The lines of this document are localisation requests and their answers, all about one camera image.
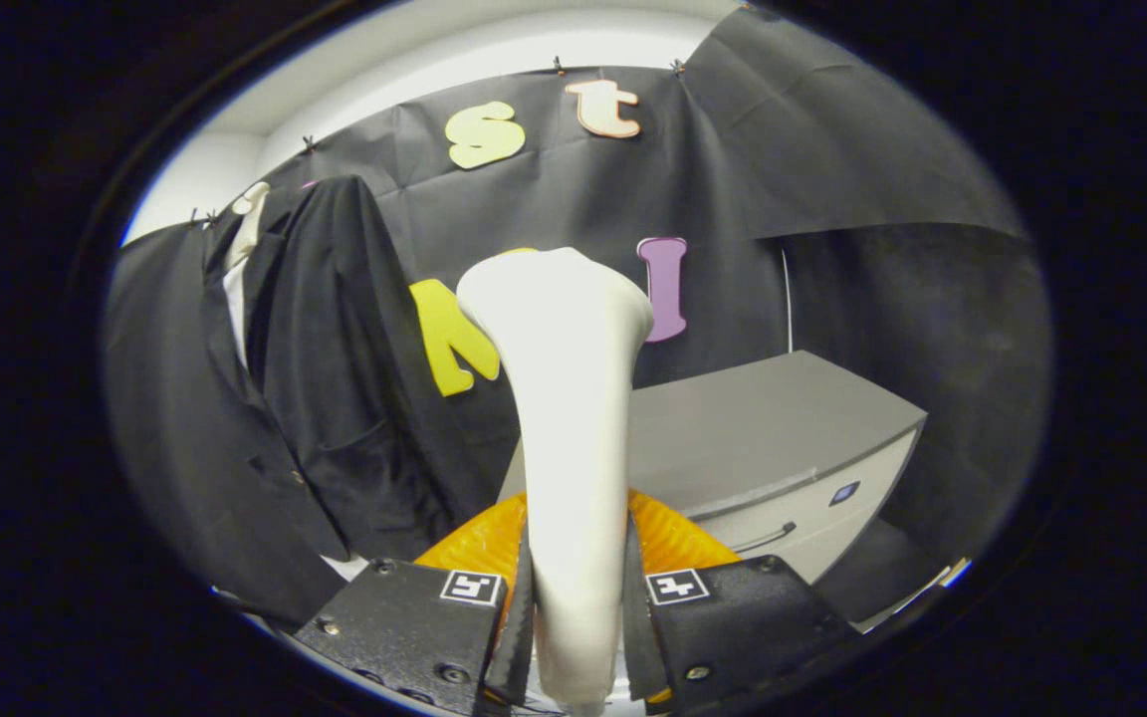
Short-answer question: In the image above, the black backdrop cloth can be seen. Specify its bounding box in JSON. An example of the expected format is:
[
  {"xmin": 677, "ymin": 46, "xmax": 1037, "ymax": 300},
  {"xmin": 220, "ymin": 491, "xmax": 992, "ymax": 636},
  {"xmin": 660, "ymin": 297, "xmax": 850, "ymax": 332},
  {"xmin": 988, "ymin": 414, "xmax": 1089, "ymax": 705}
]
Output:
[{"xmin": 104, "ymin": 5, "xmax": 1052, "ymax": 638}]

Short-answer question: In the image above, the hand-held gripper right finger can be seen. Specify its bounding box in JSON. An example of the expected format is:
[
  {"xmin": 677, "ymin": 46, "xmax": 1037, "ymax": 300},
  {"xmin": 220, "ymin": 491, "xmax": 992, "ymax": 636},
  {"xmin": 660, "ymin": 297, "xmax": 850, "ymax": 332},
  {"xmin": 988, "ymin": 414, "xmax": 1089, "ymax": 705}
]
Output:
[{"xmin": 620, "ymin": 488, "xmax": 859, "ymax": 717}]

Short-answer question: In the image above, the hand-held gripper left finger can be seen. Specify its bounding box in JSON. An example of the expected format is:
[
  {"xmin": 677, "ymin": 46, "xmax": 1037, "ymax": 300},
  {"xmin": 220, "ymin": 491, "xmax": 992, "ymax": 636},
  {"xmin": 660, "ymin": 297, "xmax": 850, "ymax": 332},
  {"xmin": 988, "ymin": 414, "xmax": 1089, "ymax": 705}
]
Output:
[{"xmin": 293, "ymin": 490, "xmax": 536, "ymax": 717}]

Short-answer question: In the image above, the white shirt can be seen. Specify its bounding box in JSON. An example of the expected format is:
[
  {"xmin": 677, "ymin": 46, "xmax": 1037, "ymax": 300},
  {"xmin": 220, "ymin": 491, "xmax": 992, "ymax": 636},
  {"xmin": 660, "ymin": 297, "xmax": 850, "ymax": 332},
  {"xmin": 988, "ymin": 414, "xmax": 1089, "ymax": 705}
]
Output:
[{"xmin": 223, "ymin": 182, "xmax": 370, "ymax": 584}]

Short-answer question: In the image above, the grey cabinet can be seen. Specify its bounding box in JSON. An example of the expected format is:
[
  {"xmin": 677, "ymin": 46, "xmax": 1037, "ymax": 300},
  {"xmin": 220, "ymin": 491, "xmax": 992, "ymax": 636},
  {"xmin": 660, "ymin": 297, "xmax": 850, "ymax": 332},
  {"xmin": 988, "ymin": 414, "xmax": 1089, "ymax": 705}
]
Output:
[{"xmin": 499, "ymin": 349, "xmax": 928, "ymax": 589}]

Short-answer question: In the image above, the black suit jacket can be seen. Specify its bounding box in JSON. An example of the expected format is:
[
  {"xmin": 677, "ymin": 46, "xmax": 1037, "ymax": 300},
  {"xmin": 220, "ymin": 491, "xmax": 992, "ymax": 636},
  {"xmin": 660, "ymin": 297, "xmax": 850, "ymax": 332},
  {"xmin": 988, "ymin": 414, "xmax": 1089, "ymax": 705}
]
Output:
[{"xmin": 165, "ymin": 175, "xmax": 525, "ymax": 628}]

